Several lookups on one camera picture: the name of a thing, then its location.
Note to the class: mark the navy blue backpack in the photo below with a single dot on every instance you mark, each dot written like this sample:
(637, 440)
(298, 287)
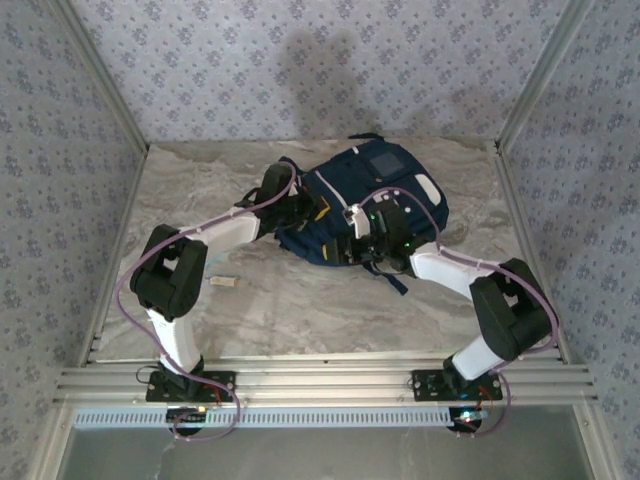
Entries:
(380, 175)

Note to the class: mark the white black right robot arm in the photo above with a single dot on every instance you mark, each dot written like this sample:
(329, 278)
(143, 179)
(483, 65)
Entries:
(445, 270)

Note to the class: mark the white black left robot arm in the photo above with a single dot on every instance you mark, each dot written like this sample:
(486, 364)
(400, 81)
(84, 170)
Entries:
(175, 340)

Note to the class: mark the small white eraser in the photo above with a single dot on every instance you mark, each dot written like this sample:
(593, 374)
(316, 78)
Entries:
(225, 281)

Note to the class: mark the black controller board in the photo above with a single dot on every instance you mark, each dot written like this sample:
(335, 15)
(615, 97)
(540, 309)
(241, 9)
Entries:
(187, 420)
(467, 420)

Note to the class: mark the aluminium front frame rail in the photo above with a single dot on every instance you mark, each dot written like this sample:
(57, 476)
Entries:
(325, 380)

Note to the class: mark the aluminium side rail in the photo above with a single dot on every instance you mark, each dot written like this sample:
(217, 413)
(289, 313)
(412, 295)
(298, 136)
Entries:
(110, 260)
(515, 200)

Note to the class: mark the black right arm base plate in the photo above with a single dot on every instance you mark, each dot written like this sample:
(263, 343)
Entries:
(425, 387)

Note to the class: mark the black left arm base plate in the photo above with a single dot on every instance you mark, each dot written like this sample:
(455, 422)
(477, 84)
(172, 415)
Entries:
(220, 387)

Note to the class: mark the aluminium frame post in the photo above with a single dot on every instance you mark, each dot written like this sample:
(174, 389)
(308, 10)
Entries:
(102, 75)
(542, 75)

